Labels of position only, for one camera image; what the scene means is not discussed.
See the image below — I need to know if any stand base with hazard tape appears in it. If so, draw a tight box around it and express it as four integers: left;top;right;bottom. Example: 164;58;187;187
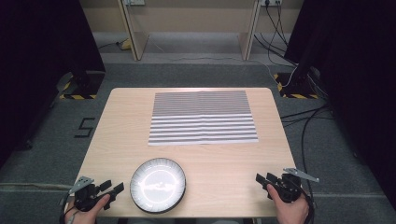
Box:
59;70;106;101
273;72;321;100

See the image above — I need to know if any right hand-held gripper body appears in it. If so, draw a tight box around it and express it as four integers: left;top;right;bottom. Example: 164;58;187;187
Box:
274;167;320;203

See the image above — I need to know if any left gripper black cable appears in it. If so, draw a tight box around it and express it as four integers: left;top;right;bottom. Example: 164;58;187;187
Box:
59;192;78;224

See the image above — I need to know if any light wooden desk leg panel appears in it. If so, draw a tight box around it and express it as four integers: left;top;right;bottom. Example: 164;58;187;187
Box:
117;0;150;62
237;0;262;62

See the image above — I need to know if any beige floor cable strip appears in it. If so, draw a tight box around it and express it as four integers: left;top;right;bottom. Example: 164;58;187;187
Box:
0;182;75;191

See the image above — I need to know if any black curtain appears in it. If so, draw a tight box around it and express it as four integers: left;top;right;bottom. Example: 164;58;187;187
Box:
283;0;396;211
0;0;106;169

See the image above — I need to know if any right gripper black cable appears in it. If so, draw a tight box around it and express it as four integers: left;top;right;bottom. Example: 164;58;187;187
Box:
289;175;316;224

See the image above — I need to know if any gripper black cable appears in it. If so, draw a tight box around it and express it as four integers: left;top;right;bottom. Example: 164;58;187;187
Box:
289;175;316;224
59;192;78;224

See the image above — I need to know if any dark-rimmed ribbed white plate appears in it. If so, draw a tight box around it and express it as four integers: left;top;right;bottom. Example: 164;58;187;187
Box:
129;157;187;215

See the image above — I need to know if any person's left hand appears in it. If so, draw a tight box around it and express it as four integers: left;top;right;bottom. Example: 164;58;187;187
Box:
64;194;111;224

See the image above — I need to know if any grey striped placemat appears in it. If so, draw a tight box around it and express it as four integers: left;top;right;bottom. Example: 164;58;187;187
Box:
148;90;260;147

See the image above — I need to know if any person's right hand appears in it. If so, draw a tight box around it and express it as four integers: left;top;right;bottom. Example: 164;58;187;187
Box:
266;184;310;224

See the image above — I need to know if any thin white floor cable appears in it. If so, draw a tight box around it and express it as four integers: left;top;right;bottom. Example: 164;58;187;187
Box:
148;36;300;88

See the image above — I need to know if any yellow floor wedge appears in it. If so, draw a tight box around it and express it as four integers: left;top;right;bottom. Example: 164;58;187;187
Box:
120;37;133;51

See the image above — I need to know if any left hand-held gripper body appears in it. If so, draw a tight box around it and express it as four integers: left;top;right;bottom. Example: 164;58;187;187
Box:
68;175;105;213

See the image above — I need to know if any black floor cable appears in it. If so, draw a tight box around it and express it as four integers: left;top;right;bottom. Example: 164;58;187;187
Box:
299;105;332;200
279;104;334;127

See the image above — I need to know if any black wall cable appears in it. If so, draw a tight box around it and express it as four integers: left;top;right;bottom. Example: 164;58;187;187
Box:
264;3;289;48
253;32;297;67

